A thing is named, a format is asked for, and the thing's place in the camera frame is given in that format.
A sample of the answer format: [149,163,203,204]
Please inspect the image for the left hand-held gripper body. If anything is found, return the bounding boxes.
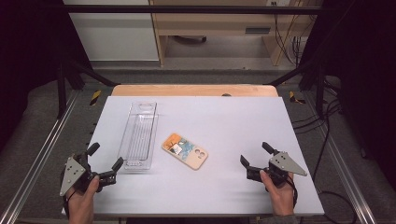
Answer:
[59,150,118,197]

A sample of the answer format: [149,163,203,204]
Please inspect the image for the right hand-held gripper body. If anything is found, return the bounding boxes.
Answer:
[247,150,308,188]

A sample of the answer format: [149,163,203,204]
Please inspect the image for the beige patterned phone case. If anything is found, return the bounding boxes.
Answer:
[161,133,209,171]

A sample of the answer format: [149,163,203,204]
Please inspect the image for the person's left hand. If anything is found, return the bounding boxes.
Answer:
[66,175,101,213]

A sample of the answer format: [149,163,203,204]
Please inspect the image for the person's right hand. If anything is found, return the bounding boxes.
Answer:
[259,169,296,215]

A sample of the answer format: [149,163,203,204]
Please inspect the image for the clear plastic packaging tray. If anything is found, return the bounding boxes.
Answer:
[117,101,160,171]

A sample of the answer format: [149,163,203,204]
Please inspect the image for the yellow black tape mark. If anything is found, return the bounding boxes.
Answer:
[89,90,103,107]

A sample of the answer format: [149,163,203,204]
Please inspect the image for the yellow clamp right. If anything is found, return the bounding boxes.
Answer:
[289,91,306,105]

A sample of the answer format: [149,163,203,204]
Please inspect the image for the white cabinet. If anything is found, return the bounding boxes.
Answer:
[62,0,160,63]

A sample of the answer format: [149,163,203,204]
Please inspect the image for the grey desk label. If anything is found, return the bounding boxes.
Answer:
[244,26,272,35]

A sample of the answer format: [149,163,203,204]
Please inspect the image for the black curtain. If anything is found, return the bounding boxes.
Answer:
[0,0,93,152]
[298,0,396,189]

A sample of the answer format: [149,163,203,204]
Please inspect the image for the wooden desk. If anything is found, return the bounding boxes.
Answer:
[148,0,323,67]

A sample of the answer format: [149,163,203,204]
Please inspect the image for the left hand-held gripper cable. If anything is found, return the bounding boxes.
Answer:
[63,189,77,218]

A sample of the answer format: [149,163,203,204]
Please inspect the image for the hand-held gripper cable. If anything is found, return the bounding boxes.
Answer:
[287,173,299,210]
[63,189,77,218]

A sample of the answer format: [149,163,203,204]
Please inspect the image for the right hand-held gripper cable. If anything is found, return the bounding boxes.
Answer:
[287,173,299,210]

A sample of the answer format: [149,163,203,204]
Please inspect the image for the aluminium rail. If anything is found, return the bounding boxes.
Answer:
[0,89,81,224]
[302,91,378,224]

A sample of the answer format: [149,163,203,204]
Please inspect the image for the black floor cable bundle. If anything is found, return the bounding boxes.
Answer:
[291,78,342,135]

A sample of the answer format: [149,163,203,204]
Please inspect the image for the black frame stand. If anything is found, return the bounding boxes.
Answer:
[264,60,327,119]
[56,57,121,119]

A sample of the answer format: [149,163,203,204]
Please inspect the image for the cable bundle beside desk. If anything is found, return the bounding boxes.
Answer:
[273,2,303,66]

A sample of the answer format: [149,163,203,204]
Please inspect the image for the black cable under desk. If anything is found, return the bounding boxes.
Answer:
[171,35,207,44]

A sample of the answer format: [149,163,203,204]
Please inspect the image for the black horizontal frame bar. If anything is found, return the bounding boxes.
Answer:
[64,4,325,15]

